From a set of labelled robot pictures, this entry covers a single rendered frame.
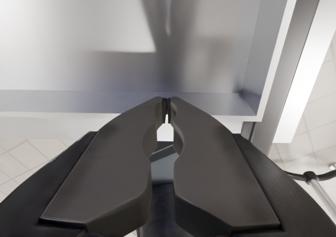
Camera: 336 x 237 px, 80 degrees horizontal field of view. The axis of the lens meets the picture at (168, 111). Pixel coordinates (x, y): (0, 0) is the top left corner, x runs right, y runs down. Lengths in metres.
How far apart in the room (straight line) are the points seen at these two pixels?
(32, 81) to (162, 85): 0.10
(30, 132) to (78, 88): 0.07
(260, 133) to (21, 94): 0.18
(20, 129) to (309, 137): 1.49
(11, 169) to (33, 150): 0.29
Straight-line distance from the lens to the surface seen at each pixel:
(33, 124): 0.21
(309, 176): 1.58
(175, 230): 0.33
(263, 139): 0.17
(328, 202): 1.51
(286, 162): 1.62
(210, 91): 0.16
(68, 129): 0.20
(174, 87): 0.15
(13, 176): 1.96
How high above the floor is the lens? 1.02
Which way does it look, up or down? 60 degrees down
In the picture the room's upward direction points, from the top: 177 degrees counter-clockwise
